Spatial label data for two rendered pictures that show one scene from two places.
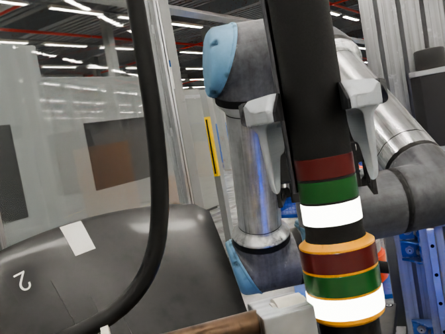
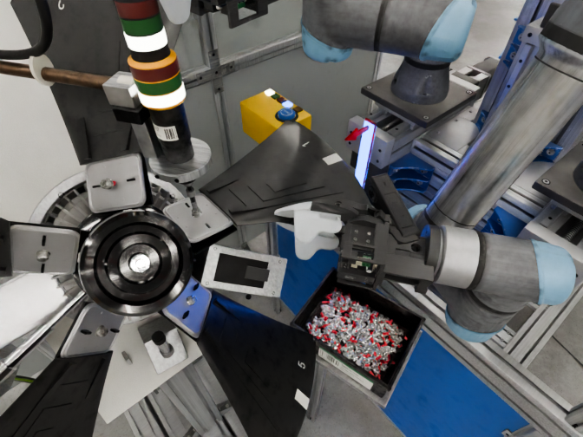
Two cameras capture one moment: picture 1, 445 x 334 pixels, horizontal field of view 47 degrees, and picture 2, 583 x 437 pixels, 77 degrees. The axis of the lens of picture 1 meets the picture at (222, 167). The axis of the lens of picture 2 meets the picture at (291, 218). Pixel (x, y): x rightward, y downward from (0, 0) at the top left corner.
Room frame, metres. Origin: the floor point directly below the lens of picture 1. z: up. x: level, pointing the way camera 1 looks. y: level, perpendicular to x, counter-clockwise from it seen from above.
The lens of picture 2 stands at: (0.06, -0.33, 1.56)
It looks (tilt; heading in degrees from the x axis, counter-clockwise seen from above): 49 degrees down; 29
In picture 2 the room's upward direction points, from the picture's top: straight up
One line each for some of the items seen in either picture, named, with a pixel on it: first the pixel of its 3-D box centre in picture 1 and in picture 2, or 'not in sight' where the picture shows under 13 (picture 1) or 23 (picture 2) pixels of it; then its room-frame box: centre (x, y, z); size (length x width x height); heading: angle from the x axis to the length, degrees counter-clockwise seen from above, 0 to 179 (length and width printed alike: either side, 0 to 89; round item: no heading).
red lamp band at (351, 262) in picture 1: (338, 253); (153, 64); (0.29, -0.06, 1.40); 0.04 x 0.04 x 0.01
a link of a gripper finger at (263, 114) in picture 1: (273, 146); not in sight; (0.31, -0.03, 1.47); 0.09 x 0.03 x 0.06; 160
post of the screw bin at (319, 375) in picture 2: not in sight; (317, 381); (0.42, -0.22, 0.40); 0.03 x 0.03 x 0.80; 84
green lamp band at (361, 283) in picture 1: (341, 275); (158, 78); (0.29, -0.06, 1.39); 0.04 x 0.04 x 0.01
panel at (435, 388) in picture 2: not in sight; (359, 335); (0.59, -0.28, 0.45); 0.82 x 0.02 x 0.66; 69
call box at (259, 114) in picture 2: not in sight; (275, 125); (0.73, 0.09, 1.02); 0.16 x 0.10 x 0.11; 69
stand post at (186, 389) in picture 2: not in sight; (186, 389); (0.20, 0.09, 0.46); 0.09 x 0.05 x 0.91; 159
